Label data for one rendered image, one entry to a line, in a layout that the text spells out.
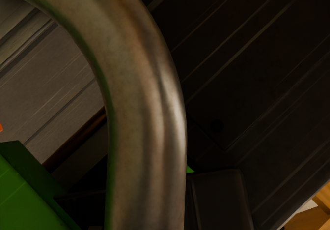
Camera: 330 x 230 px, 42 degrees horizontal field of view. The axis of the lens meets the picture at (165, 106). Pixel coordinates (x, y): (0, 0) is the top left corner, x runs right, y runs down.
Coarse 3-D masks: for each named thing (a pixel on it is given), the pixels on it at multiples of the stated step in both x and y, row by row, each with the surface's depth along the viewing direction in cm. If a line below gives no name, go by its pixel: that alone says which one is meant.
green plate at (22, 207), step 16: (0, 144) 19; (16, 144) 25; (0, 160) 18; (16, 160) 19; (32, 160) 26; (0, 176) 18; (16, 176) 18; (32, 176) 19; (48, 176) 26; (0, 192) 18; (16, 192) 18; (32, 192) 18; (48, 192) 23; (64, 192) 26; (0, 208) 18; (16, 208) 18; (32, 208) 18; (48, 208) 18; (0, 224) 18; (16, 224) 18; (32, 224) 18; (48, 224) 18; (64, 224) 18
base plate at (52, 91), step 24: (24, 48) 54; (48, 48) 58; (72, 48) 62; (0, 72) 54; (24, 72) 58; (48, 72) 62; (72, 72) 67; (0, 96) 58; (24, 96) 62; (48, 96) 67; (72, 96) 73; (96, 96) 80; (0, 120) 63; (24, 120) 68; (48, 120) 74; (72, 120) 81; (24, 144) 74; (48, 144) 81
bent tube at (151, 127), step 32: (32, 0) 16; (64, 0) 15; (96, 0) 15; (128, 0) 15; (96, 32) 15; (128, 32) 15; (160, 32) 16; (96, 64) 16; (128, 64) 15; (160, 64) 15; (128, 96) 15; (160, 96) 15; (128, 128) 15; (160, 128) 15; (128, 160) 15; (160, 160) 15; (128, 192) 15; (160, 192) 15; (128, 224) 15; (160, 224) 15
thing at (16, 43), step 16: (0, 0) 21; (16, 0) 21; (0, 16) 21; (16, 16) 20; (32, 16) 21; (48, 16) 21; (0, 32) 20; (16, 32) 21; (32, 32) 21; (0, 48) 21; (16, 48) 21; (0, 64) 21
